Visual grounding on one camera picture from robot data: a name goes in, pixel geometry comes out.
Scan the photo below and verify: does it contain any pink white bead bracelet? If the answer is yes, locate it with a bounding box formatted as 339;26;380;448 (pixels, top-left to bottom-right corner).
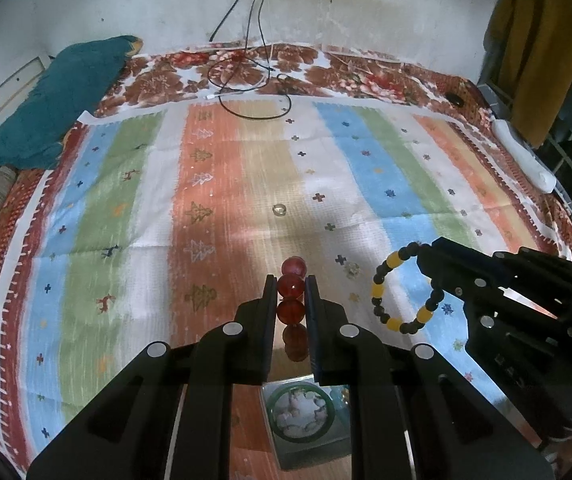
277;392;323;432

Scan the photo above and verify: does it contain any white charging cable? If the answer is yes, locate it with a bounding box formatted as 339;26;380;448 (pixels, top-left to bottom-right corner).
207;0;274;100

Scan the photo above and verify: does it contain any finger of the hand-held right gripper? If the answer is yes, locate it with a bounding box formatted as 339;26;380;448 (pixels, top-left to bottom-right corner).
493;247;572;321
416;237;511;301

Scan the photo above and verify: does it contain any brown hanging jacket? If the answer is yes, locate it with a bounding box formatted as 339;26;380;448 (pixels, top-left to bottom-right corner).
483;0;572;150

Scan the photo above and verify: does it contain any green jade bangle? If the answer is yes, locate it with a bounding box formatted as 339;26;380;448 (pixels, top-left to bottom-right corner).
267;382;328;442

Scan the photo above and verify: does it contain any white headboard panel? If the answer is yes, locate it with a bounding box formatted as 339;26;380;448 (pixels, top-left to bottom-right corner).
0;52;54;153

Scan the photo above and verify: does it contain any black power cable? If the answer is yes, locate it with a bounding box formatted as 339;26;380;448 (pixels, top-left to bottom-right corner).
209;0;253;42

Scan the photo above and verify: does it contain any teal quilted blanket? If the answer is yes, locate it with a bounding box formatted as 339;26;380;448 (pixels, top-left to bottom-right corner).
0;36;143;170

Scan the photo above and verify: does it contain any white long plastic object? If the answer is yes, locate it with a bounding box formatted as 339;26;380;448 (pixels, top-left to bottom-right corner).
492;119;557;193

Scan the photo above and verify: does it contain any silver metal tin box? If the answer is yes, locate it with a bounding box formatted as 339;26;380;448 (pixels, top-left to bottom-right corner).
261;325;354;472

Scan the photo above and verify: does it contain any dark and yellow bead bracelet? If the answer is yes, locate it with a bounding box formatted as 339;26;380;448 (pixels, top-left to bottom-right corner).
371;241;446;336

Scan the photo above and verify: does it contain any metal rack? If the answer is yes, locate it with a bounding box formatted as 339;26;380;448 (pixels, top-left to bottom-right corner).
480;80;572;201

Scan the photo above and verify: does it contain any black looped cable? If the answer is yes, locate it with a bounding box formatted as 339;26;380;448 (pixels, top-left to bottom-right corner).
208;0;293;121

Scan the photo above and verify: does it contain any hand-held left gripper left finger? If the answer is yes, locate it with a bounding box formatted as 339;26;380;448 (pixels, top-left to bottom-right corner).
26;274;279;480

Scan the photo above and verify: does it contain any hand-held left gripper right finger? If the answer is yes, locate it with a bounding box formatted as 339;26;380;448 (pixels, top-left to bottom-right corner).
305;275;554;480

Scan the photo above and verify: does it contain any red bead bracelet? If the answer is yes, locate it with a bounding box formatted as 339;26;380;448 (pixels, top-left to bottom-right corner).
277;256;309;363

